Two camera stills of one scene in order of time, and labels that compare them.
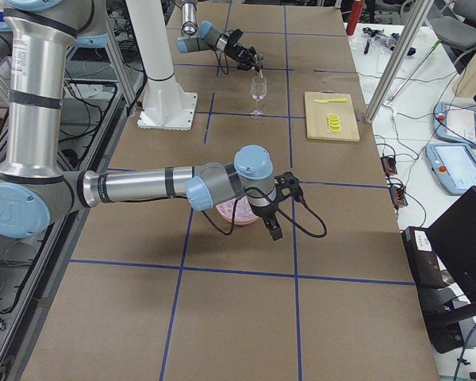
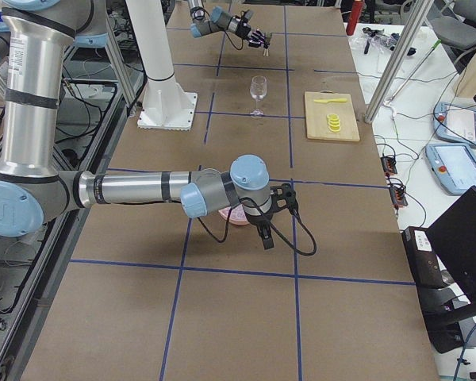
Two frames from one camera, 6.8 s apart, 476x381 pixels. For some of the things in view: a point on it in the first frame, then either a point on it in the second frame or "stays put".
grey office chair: (460, 38) stays put
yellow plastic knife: (336, 100) stays put
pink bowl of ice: (245, 213) stays put
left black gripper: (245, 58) -> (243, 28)
